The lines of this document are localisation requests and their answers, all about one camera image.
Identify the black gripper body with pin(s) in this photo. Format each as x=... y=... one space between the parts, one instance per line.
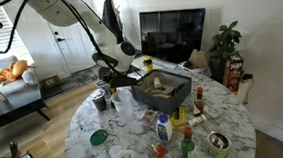
x=118 y=80

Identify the silver metal cup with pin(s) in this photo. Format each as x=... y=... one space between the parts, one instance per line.
x=104 y=86

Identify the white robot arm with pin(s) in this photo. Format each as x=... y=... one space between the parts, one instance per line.
x=112 y=47

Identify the dark cup with coffee beans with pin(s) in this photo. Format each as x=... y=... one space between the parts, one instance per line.
x=99 y=102

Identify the dark blue cardboard box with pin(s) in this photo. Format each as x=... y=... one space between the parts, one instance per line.
x=163 y=102

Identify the small brown cardboard box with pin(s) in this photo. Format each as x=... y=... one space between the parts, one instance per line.
x=49 y=82

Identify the clear plastic measuring cup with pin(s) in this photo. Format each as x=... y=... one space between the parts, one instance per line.
x=116 y=152

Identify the open brown cardboard box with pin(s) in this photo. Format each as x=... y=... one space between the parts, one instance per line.
x=197 y=58

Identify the brown Jenga game box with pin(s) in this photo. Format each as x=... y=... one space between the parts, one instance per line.
x=233 y=72

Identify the jar with yellow label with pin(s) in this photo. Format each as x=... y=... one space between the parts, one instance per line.
x=148 y=64

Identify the small wooden block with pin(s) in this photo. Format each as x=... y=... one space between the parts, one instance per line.
x=162 y=95
x=150 y=90
x=180 y=128

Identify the small white pill bottle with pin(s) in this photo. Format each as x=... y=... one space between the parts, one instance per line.
x=156 y=82

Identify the grey patterned rug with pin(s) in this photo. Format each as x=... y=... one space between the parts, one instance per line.
x=78 y=78

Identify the sachet with purple top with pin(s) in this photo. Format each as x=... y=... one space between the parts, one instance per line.
x=148 y=117

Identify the white door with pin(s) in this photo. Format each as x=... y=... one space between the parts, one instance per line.
x=72 y=50

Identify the round green plastic lid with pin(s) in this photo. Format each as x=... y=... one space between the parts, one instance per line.
x=98 y=137

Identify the black round disc white print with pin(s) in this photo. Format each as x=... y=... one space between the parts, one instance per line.
x=178 y=89

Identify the dark hanging jacket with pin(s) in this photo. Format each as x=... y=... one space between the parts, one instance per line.
x=112 y=14

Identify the white bottle with blue cap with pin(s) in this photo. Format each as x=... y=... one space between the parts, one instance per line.
x=164 y=129

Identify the yellow plastic toy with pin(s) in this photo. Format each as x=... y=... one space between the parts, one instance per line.
x=181 y=113

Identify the black flat screen television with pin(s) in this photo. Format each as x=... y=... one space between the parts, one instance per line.
x=173 y=35

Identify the red cap spice jar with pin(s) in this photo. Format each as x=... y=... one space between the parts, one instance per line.
x=158 y=149

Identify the brown sauce bottle red cap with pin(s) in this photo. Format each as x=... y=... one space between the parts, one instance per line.
x=199 y=103

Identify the small white tube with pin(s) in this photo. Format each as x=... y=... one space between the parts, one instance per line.
x=197 y=120

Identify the green bottle with red cap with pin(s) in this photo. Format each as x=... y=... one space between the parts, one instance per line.
x=187 y=147

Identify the dark plant pot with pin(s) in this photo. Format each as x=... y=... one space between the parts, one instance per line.
x=216 y=68

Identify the orange stuffed toy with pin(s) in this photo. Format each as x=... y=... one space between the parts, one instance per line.
x=12 y=72

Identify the black glass coffee table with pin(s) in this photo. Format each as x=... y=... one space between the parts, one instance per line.
x=13 y=109

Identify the green leafy house plant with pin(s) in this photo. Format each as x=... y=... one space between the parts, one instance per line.
x=224 y=41

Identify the grey sofa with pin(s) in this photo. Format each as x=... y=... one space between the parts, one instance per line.
x=1 y=87

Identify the open tin can green label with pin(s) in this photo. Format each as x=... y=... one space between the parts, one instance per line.
x=218 y=147

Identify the small dark bottle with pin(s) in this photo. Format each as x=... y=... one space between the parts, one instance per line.
x=13 y=148

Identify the white device with black top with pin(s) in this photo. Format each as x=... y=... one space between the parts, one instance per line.
x=244 y=87

